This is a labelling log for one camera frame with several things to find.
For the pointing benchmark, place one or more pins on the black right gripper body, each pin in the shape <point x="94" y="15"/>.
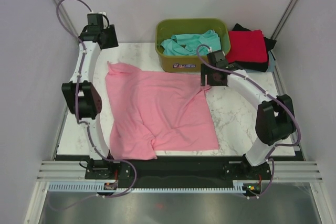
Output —
<point x="206" y="70"/>

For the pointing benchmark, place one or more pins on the red folded t shirt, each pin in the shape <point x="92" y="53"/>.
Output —
<point x="247" y="47"/>

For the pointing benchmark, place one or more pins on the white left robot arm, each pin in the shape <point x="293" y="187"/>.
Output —
<point x="83" y="99"/>

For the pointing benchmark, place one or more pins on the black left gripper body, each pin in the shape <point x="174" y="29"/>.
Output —
<point x="111" y="37"/>

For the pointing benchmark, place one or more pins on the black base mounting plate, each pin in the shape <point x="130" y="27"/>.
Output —
<point x="179" y="167"/>

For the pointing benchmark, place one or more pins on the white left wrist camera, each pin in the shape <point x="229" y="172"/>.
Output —
<point x="97" y="14"/>

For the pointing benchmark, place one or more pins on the pink t shirt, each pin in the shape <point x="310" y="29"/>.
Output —
<point x="157" y="111"/>

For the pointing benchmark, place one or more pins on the white slotted cable duct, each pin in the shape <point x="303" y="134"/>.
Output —
<point x="149" y="185"/>

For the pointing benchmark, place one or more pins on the black folded t shirt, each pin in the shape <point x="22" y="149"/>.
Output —
<point x="269" y="43"/>

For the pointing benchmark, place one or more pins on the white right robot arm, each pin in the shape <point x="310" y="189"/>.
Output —
<point x="275" y="120"/>

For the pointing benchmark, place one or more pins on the aluminium extrusion rail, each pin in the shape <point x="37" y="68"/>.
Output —
<point x="61" y="171"/>

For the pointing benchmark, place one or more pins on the teal t shirt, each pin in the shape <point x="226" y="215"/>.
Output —
<point x="186" y="44"/>

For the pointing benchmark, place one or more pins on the right aluminium frame post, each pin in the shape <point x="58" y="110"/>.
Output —
<point x="284" y="18"/>

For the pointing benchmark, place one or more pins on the olive green plastic bin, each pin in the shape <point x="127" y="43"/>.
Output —
<point x="166" y="28"/>

